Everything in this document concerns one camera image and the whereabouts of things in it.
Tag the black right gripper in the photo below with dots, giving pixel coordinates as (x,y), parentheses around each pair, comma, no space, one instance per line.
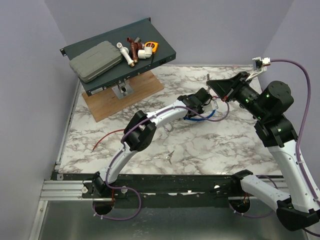
(227,88)

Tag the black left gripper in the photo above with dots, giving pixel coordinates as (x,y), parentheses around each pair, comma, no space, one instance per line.
(200,109)

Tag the blue cable lock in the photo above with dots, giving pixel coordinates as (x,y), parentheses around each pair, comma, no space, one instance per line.
(199,119)

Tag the red cable seal lock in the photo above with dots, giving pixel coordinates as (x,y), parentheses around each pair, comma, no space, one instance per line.
(108,134)

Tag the brass padlock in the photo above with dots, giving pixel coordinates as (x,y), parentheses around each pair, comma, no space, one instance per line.
(168,128)

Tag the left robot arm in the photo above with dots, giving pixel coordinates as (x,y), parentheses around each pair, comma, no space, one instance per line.
(140,131)

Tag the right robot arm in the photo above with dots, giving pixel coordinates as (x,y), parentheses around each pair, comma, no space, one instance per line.
(296,209)

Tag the white pvc elbow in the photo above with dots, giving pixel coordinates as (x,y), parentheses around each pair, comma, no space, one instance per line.
(145,53)

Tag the silver keys on table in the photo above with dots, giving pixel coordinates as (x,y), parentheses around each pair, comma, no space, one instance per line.
(169,156)

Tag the yellow tape measure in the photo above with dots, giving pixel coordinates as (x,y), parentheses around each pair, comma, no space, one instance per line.
(153,45)

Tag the brown pipe valve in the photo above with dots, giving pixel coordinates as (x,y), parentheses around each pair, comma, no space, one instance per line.
(135,46)

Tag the white pvc pipe fitting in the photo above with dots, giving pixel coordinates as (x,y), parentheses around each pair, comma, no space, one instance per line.
(125,52)

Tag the dark teal rack shelf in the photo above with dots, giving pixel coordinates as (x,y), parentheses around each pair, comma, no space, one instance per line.
(122,72)

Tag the wooden board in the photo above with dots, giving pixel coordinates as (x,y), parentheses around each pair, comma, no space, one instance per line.
(109,102)

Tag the grey plastic tool case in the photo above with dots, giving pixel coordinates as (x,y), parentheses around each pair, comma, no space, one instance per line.
(95,61)

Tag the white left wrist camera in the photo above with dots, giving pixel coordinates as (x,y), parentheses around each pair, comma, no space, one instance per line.
(211,107)

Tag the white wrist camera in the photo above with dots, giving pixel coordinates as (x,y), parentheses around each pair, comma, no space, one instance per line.
(211,107)
(259,66)

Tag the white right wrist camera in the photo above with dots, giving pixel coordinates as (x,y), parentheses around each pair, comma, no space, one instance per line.
(259,66)

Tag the metal shelf stand bracket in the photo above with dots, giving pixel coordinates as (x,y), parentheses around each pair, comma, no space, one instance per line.
(122,90)

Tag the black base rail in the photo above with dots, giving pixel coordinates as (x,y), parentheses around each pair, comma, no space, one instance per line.
(165,191)

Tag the aluminium extrusion rail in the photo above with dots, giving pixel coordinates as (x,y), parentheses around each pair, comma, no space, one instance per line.
(63,190)

